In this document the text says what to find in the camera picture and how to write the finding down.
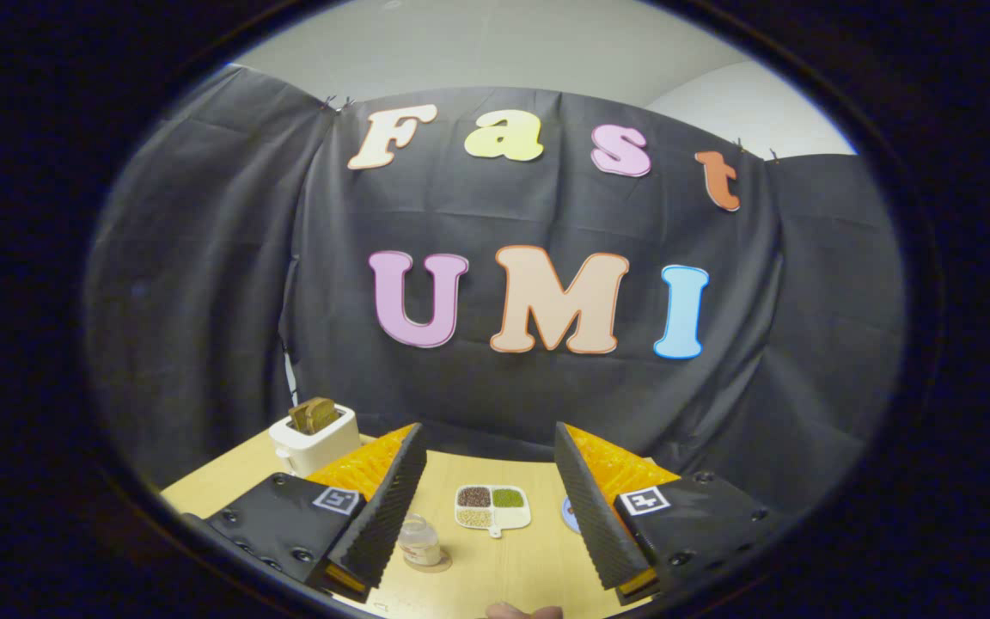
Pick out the clear glass cup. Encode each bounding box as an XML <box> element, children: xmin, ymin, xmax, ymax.
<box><xmin>398</xmin><ymin>514</ymin><xmax>443</xmax><ymax>567</ymax></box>

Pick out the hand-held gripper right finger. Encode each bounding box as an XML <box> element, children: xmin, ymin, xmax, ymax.
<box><xmin>554</xmin><ymin>420</ymin><xmax>772</xmax><ymax>606</ymax></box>

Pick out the black backdrop cloth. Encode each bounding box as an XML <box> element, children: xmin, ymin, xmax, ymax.
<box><xmin>82</xmin><ymin>64</ymin><xmax>907</xmax><ymax>517</ymax></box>

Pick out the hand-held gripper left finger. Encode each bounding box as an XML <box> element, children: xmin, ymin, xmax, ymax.
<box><xmin>203</xmin><ymin>421</ymin><xmax>429</xmax><ymax>601</ymax></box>

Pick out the wooden table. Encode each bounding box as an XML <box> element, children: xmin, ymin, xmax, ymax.
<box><xmin>160</xmin><ymin>427</ymin><xmax>695</xmax><ymax>619</ymax></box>

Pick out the white toaster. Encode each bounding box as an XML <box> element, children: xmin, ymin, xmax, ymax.
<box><xmin>269</xmin><ymin>404</ymin><xmax>362</xmax><ymax>478</ymax></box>

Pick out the white divided grain dish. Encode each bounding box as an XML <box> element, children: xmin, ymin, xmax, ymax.
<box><xmin>455</xmin><ymin>484</ymin><xmax>533</xmax><ymax>539</ymax></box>

